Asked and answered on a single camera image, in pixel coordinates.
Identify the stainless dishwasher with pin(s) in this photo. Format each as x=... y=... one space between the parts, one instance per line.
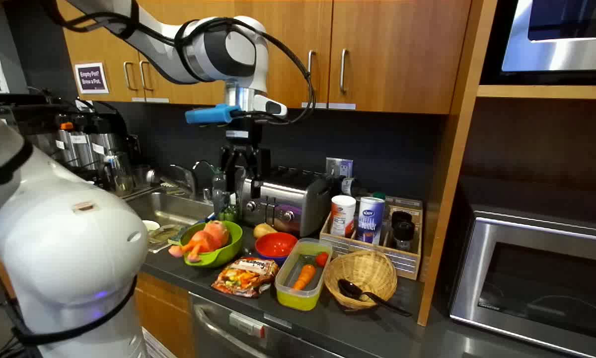
x=226 y=333

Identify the stainless steel sink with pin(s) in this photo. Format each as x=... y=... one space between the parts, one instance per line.
x=166 y=216

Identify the silver toaster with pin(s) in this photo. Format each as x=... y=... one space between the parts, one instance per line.
x=289 y=200

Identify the upper microwave oven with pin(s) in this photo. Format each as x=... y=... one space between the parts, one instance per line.
x=541 y=43

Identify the white red canister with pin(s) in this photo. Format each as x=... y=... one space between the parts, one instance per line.
x=343 y=214

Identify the red bowl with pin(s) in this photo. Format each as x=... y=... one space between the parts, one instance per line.
x=275 y=246

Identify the yellow potato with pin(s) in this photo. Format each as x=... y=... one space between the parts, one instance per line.
x=263 y=230

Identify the stainless microwave oven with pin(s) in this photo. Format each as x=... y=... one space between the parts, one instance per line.
x=525 y=263

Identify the black plastic spoon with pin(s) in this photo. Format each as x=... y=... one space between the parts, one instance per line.
x=357 y=293

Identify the black jar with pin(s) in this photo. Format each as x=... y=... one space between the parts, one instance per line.
x=402 y=230

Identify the instant noodle packet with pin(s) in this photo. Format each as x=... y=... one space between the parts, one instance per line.
x=245 y=277

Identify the clear yellow plastic container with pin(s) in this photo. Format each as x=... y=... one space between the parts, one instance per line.
x=301 y=255

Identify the green bowl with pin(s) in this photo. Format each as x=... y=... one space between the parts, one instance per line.
x=216 y=257

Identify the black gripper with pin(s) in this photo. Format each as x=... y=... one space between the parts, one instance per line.
x=243 y=148

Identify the red toy tomato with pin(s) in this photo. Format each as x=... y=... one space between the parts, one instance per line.
x=321 y=259

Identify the woven wicker basket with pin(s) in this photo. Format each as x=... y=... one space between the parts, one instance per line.
x=367 y=269

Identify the purple white canister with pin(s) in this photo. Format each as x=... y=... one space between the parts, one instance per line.
x=371 y=220

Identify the orange plush toy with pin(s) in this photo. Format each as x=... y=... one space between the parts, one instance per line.
x=212 y=238

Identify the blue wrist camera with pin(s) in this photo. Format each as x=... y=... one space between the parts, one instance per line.
x=212 y=116

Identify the orange toy carrot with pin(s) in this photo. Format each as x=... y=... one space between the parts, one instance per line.
x=305 y=277

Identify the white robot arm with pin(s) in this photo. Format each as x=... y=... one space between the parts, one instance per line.
x=73 y=251

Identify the chrome faucet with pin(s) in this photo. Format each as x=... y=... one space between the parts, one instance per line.
x=186 y=182

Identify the wooden upper cabinets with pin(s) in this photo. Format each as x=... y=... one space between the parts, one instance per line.
x=273 y=57

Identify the wooden crate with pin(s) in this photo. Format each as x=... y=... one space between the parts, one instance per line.
x=404 y=255

